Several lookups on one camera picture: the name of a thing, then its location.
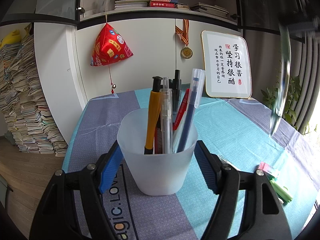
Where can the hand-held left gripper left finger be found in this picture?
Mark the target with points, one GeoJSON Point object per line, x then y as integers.
{"type": "Point", "coordinates": [110, 171]}

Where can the stack of white notebooks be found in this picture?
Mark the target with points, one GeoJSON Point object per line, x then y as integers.
{"type": "Point", "coordinates": [131, 1]}

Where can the white bookshelf cabinet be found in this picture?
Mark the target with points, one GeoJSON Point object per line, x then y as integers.
{"type": "Point", "coordinates": [62, 80]}

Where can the stack of grey books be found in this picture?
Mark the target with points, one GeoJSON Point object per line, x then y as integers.
{"type": "Point", "coordinates": [210, 9]}

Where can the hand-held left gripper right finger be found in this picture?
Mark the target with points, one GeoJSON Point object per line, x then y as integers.
{"type": "Point", "coordinates": [206, 170]}

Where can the pink eraser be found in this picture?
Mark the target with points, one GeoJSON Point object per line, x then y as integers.
{"type": "Point", "coordinates": [265, 167]}

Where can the blue pen with clear cap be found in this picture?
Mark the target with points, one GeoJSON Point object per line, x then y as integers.
{"type": "Point", "coordinates": [191, 105]}

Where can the red pouch ornament with tassel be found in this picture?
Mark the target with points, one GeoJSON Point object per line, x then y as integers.
{"type": "Point", "coordinates": [110, 47]}

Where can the translucent plastic cup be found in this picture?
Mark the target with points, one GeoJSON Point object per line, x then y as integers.
{"type": "Point", "coordinates": [160, 175]}

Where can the gold medal with striped ribbon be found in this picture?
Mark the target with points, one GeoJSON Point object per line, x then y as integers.
{"type": "Point", "coordinates": [186, 52]}

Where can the red books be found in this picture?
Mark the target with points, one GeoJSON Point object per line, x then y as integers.
{"type": "Point", "coordinates": [162, 3]}

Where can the green highlighter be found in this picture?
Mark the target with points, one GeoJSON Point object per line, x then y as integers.
{"type": "Point", "coordinates": [282, 190]}

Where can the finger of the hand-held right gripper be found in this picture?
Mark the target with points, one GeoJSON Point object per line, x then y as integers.
{"type": "Point", "coordinates": [297, 23]}

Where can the framed calligraphy sign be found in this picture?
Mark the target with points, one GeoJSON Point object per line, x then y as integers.
{"type": "Point", "coordinates": [225, 62]}

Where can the blue grey printed tablecloth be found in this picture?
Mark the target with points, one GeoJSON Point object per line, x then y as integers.
{"type": "Point", "coordinates": [225, 130]}

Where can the black-topped clear pen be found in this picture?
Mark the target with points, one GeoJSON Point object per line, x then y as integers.
{"type": "Point", "coordinates": [176, 85]}

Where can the pile of stacked books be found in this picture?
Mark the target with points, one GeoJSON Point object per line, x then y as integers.
{"type": "Point", "coordinates": [30, 117]}

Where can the yellow pen with black tip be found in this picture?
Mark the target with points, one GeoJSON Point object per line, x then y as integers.
{"type": "Point", "coordinates": [153, 115]}

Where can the yellow plush toy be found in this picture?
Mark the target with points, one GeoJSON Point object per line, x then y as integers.
{"type": "Point", "coordinates": [11, 37]}

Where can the clear plastic pen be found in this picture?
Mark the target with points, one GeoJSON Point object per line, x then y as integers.
{"type": "Point", "coordinates": [282, 80]}
{"type": "Point", "coordinates": [166, 115]}

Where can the green potted plant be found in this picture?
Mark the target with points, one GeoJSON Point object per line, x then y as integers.
{"type": "Point", "coordinates": [292, 97]}

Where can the red pen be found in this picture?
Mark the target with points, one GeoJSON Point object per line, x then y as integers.
{"type": "Point", "coordinates": [180, 110]}

